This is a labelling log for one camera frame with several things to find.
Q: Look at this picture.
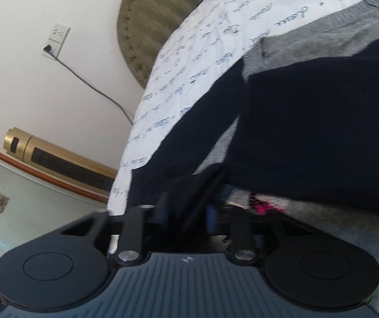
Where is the pink and black patterned cloth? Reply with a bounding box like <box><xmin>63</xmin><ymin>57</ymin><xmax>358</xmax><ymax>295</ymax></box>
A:
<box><xmin>247</xmin><ymin>192</ymin><xmax>288</xmax><ymax>217</ymax></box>

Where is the black power cable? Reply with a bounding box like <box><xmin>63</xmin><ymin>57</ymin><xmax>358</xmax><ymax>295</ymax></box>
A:
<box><xmin>43</xmin><ymin>44</ymin><xmax>133</xmax><ymax>126</ymax></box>

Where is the navy and grey sweater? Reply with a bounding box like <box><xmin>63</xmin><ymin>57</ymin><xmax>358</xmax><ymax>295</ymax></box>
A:
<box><xmin>131</xmin><ymin>0</ymin><xmax>379</xmax><ymax>318</ymax></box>

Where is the gold tower heater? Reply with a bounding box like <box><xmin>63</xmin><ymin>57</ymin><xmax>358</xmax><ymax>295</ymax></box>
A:
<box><xmin>3</xmin><ymin>126</ymin><xmax>119</xmax><ymax>197</ymax></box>

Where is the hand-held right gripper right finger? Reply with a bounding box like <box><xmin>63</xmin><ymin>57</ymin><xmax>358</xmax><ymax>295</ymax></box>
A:
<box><xmin>204</xmin><ymin>205</ymin><xmax>313</xmax><ymax>266</ymax></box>

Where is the white script-printed blanket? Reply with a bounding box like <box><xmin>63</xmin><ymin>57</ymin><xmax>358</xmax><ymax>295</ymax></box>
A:
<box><xmin>108</xmin><ymin>0</ymin><xmax>379</xmax><ymax>221</ymax></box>

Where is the white wall socket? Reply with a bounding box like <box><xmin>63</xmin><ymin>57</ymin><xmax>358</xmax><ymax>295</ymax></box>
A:
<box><xmin>41</xmin><ymin>23</ymin><xmax>71</xmax><ymax>61</ymax></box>

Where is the olive padded headboard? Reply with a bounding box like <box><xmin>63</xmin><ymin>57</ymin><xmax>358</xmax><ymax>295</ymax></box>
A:
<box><xmin>116</xmin><ymin>0</ymin><xmax>234</xmax><ymax>90</ymax></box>

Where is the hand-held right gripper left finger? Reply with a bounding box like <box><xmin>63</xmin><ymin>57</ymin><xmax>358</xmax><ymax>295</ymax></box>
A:
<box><xmin>57</xmin><ymin>194</ymin><xmax>171</xmax><ymax>266</ymax></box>

